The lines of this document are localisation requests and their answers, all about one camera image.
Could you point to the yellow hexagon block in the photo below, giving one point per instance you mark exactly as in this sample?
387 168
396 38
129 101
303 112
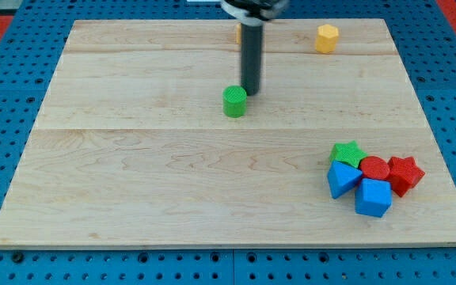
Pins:
326 39

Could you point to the blue cube block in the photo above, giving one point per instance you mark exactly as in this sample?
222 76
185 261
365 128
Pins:
373 197

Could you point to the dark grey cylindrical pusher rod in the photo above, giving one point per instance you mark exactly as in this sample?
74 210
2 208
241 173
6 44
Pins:
251 55

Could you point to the light wooden board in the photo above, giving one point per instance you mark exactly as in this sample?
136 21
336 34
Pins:
131 150

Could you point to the green cylinder block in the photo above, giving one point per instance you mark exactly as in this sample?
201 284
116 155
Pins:
234 100

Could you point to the blue triangle block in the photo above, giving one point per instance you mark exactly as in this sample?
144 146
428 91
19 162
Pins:
342 178

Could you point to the red cylinder block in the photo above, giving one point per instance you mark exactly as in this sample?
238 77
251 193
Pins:
375 168

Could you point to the yellow block behind rod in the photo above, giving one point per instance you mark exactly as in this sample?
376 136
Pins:
238 33

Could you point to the red star block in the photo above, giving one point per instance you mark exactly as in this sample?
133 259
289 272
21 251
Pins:
404 174

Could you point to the green star block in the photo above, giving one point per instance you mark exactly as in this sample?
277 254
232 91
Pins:
348 153

